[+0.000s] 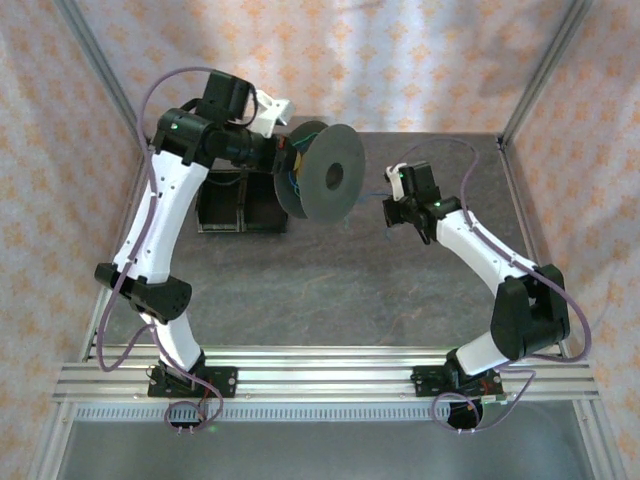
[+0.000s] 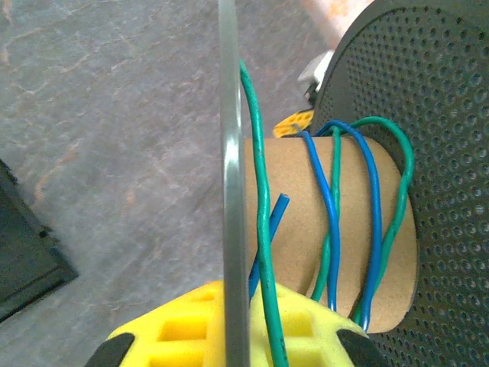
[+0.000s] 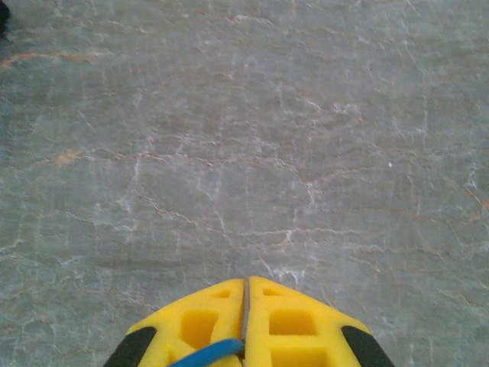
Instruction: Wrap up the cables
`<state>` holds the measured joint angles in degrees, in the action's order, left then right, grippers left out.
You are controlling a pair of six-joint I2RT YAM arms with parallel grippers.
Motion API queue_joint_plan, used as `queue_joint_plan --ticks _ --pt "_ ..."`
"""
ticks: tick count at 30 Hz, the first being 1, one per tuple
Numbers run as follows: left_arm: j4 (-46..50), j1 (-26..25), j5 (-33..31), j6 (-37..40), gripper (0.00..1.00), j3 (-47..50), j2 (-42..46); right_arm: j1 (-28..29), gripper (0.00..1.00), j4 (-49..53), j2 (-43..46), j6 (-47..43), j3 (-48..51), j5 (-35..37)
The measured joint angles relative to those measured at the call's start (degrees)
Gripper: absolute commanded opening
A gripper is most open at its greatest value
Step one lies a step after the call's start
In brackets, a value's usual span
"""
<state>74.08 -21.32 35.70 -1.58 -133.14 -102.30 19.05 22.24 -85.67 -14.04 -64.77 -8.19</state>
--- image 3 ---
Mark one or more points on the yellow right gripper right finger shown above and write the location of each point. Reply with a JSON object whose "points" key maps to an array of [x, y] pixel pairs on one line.
{"points": [[324, 344]]}

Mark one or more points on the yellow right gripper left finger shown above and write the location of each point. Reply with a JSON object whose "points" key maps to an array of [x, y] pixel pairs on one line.
{"points": [[172, 325]]}

